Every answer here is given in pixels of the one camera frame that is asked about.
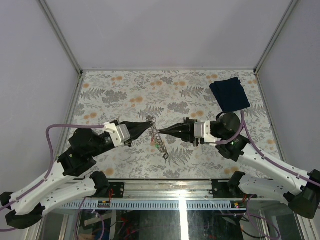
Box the large metal keyring disc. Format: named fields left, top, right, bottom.
left=145, top=115, right=168, bottom=156

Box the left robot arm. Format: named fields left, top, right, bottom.
left=0, top=120, right=153, bottom=233

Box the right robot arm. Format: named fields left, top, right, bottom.
left=159, top=111, right=320, bottom=219

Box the key with black-white tag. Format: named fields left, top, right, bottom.
left=163, top=153, right=169, bottom=160

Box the dark blue folded cloth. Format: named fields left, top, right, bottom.
left=209, top=77, right=251, bottom=113

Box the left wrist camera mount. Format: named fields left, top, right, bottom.
left=103, top=122, right=125, bottom=147

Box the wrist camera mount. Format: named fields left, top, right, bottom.
left=103, top=122, right=125, bottom=147
left=194, top=120, right=218, bottom=147

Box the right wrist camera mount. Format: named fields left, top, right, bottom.
left=194, top=120, right=218, bottom=147

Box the metal base rail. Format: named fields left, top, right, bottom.
left=109, top=179, right=244, bottom=200

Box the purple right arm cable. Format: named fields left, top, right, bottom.
left=216, top=109, right=320, bottom=187

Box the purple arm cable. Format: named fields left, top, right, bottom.
left=0, top=123, right=106, bottom=232
left=216, top=109, right=320, bottom=187

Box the white slotted cable duct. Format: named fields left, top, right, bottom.
left=60, top=199, right=240, bottom=211

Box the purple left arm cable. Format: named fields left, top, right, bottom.
left=0, top=123, right=106, bottom=232

